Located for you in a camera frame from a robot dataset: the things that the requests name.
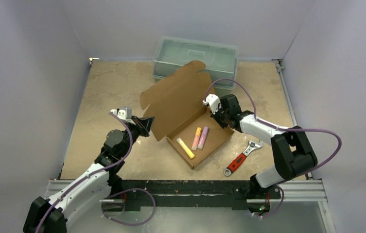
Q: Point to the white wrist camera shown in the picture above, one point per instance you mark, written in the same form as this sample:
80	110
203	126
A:
123	113
212	101

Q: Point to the purple highlighter marker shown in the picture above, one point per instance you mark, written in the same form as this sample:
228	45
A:
203	137

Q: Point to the red handled adjustable wrench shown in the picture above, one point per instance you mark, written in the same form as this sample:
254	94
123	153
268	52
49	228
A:
236	163

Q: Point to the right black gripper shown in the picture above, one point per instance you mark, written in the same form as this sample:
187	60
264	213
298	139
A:
219	115

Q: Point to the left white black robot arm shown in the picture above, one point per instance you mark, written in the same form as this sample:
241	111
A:
58	213

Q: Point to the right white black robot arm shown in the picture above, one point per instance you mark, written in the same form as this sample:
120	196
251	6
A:
292	152

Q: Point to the translucent green plastic toolbox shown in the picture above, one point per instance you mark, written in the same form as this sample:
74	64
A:
172	53

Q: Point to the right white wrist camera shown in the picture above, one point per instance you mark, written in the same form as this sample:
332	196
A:
212	101

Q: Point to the brown cardboard box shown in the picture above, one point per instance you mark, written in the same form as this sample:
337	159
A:
176	102

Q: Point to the orange pink highlighter marker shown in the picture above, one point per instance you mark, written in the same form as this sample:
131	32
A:
196	138

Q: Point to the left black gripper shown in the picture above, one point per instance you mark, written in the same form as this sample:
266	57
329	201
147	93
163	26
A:
143	124

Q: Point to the yellow highlighter marker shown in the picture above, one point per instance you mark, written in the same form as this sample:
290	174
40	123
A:
185	148

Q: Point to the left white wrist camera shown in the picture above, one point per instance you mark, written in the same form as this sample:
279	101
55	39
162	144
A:
123	113

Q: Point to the black metal base rail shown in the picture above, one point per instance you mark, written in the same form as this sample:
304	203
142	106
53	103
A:
215	194

